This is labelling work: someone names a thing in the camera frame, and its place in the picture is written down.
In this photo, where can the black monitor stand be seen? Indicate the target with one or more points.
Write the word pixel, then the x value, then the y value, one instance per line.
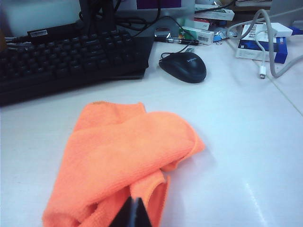
pixel 94 11

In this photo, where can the flat white box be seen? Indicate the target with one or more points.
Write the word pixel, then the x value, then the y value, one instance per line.
pixel 281 29

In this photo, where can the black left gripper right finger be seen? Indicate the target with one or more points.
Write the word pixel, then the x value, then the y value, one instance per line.
pixel 140 215

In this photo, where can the purple and white box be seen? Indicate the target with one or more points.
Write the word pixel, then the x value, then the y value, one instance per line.
pixel 161 3

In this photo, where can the black computer keyboard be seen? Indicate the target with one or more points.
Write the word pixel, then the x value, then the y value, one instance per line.
pixel 59 59

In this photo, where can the bright blue box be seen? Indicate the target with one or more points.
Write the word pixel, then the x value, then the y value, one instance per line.
pixel 281 49

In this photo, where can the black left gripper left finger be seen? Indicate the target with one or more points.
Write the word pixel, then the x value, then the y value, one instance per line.
pixel 127 212

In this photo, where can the white box red stripe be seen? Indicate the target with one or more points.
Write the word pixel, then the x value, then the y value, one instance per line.
pixel 202 23

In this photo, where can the black computer mouse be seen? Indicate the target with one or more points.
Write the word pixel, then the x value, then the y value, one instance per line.
pixel 184 67

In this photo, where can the green white barcode box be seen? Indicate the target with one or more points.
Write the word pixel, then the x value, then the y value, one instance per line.
pixel 201 35

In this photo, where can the black power adapter brick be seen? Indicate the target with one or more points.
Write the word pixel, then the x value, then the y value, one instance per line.
pixel 52 32

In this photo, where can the black pen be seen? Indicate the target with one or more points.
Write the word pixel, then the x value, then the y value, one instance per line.
pixel 175 41

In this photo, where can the long white green box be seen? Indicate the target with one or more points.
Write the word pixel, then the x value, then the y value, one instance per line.
pixel 215 13

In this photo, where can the dark blue white box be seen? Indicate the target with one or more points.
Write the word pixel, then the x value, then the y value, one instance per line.
pixel 248 46

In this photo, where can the orange microfibre rag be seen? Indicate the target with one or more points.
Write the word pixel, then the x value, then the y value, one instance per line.
pixel 118 146

